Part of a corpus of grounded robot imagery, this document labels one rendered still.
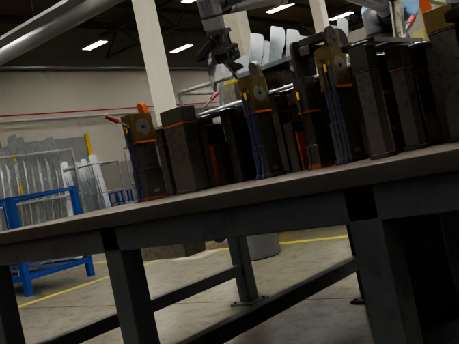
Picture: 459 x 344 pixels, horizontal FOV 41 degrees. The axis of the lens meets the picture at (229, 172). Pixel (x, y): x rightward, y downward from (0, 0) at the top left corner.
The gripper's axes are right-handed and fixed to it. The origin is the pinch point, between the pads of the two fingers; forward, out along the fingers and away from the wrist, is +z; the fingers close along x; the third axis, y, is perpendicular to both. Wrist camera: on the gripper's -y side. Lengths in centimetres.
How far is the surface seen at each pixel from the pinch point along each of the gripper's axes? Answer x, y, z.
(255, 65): 1.8, 13.5, -5.3
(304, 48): 33.2, 16.0, -2.3
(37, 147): 471, -804, 206
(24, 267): 106, -363, 182
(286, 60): 45.2, -0.3, 4.3
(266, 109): -3.7, 17.1, 8.8
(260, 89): -2.5, 15.9, 2.0
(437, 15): -6, 79, -15
